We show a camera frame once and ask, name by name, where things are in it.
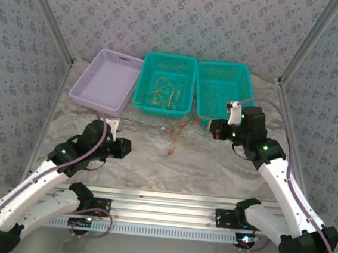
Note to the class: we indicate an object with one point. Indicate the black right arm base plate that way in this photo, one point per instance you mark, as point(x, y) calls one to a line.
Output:
point(224, 218)

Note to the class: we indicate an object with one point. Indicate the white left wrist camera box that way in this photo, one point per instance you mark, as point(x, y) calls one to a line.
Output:
point(112, 128)

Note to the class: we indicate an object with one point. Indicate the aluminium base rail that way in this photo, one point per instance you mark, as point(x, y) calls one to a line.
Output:
point(164, 206)

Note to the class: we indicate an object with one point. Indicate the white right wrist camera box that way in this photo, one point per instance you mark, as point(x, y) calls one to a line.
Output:
point(235, 115)

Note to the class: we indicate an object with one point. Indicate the black controller board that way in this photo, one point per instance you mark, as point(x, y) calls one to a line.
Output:
point(80, 222)
point(246, 241)

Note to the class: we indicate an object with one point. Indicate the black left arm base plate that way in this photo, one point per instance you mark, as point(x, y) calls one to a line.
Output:
point(103, 205)

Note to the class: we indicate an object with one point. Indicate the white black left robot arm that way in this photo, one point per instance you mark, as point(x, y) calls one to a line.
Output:
point(15, 195)

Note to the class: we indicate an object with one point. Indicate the aluminium side rail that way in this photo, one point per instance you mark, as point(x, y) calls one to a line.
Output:
point(59, 92)
point(284, 95)

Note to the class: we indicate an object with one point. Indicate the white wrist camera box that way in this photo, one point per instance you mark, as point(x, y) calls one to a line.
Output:
point(235, 115)
point(112, 128)

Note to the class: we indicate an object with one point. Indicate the teal plastic basket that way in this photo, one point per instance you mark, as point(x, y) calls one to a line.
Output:
point(189, 74)
point(220, 86)

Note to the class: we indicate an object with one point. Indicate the aluminium frame post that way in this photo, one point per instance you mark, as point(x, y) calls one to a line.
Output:
point(309, 41)
point(51, 16)

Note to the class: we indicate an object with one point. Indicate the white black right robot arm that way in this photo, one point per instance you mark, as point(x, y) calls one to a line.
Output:
point(285, 197)

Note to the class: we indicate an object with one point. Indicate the lilac plastic basket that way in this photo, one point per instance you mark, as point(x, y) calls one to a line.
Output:
point(107, 81)

